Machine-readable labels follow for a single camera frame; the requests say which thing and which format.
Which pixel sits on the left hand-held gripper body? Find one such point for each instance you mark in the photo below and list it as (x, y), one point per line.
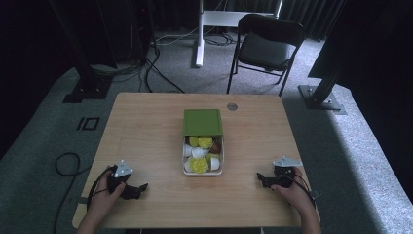
(124, 183)

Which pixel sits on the white desk frame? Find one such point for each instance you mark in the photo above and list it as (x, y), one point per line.
(212, 18)

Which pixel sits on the person's right hand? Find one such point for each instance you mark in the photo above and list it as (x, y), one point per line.
(293, 196)

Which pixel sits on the dark curtain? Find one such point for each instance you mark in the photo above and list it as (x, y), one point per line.
(311, 13)

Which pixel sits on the grey round table grommet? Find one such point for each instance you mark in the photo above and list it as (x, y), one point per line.
(232, 107)

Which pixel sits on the black folding chair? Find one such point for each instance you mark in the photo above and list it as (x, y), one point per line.
(264, 48)

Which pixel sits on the green box lid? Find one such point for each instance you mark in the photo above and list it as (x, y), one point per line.
(203, 122)

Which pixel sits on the white box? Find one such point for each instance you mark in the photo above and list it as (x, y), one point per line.
(202, 172)

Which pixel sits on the black metal stand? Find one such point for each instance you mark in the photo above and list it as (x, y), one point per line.
(321, 94)
(87, 81)

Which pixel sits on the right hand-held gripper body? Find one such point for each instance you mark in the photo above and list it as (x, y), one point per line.
(283, 175)

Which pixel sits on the person's left hand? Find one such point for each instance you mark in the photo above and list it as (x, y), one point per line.
(104, 196)

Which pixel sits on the pile of coffee capsules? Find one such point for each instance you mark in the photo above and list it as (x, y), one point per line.
(201, 156)

